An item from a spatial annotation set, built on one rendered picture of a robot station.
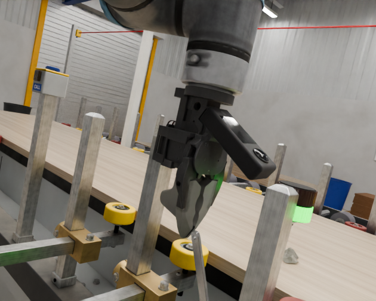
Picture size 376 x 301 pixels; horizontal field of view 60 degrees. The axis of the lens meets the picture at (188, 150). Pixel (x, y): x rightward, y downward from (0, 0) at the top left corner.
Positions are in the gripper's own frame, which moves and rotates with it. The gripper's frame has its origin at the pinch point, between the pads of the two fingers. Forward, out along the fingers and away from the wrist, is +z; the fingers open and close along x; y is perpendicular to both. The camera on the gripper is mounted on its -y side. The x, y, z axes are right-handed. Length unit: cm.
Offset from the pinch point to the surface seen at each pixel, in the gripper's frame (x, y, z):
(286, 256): -38.2, -0.7, 10.7
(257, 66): -763, 469, -203
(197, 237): 0.8, -2.0, 0.0
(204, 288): -1.2, -3.9, 7.1
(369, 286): -45.3, -17.2, 11.3
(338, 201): -566, 123, 66
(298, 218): -10.4, -10.7, -5.0
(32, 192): -8, 66, 16
